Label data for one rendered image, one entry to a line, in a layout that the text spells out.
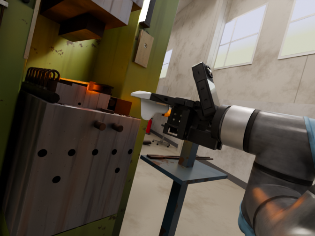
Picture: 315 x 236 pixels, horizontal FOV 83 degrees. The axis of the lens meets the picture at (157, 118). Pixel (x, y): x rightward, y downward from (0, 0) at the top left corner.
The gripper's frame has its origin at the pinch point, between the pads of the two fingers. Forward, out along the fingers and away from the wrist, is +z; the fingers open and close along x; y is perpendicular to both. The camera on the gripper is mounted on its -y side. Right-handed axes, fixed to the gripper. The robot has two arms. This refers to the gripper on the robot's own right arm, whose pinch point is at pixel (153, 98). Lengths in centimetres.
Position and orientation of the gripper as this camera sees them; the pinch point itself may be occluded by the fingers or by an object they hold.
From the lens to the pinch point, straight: 46.1
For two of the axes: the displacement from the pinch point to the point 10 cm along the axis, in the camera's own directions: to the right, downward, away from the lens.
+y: -2.5, 9.7, 0.4
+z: -7.3, -2.2, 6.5
